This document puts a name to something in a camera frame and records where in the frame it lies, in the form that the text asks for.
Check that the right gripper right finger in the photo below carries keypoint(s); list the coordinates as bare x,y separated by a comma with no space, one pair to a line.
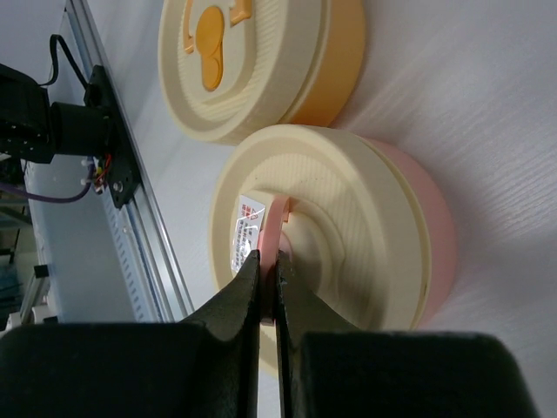
329,368

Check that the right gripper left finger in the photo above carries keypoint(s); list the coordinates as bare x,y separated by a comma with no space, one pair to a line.
203,366

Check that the cream lid pink handle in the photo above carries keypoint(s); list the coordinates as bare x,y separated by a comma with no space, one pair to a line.
346,209

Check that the pink lunch container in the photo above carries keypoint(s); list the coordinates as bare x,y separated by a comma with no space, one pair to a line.
437,232

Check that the orange lunch container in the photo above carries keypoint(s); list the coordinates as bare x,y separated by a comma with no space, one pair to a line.
335,66

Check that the cream lid orange handle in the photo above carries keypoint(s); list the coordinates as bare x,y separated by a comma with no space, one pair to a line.
230,68

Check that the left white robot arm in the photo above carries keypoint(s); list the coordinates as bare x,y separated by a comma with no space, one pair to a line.
35,129

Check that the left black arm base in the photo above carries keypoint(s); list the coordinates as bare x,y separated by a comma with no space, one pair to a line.
122,176

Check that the aluminium front rail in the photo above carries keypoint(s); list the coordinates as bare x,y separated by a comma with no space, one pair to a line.
153,280

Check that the perforated cable duct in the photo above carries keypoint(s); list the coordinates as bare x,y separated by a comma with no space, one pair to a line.
104,263

